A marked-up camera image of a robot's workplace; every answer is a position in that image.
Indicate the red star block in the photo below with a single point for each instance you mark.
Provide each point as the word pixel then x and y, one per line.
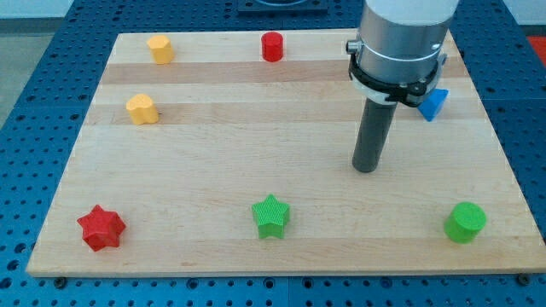
pixel 101 228

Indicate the red cylinder block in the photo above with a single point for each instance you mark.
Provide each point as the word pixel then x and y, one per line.
pixel 272 46

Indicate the blue triangle block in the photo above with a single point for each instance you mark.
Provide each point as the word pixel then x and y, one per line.
pixel 433 105

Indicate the yellow hexagon block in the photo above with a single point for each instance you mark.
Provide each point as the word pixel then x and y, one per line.
pixel 161 49

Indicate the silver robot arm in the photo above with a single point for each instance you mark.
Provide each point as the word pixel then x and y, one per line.
pixel 397 55

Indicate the green cylinder block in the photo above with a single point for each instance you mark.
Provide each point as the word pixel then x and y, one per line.
pixel 464 223

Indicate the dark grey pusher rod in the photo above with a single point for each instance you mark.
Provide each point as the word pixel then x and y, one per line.
pixel 374 127

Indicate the yellow heart block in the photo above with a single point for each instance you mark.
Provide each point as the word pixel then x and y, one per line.
pixel 142 110

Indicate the wooden board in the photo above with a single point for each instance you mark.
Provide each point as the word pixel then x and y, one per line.
pixel 234 128

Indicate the green star block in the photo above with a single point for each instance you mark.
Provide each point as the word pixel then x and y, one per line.
pixel 271 217

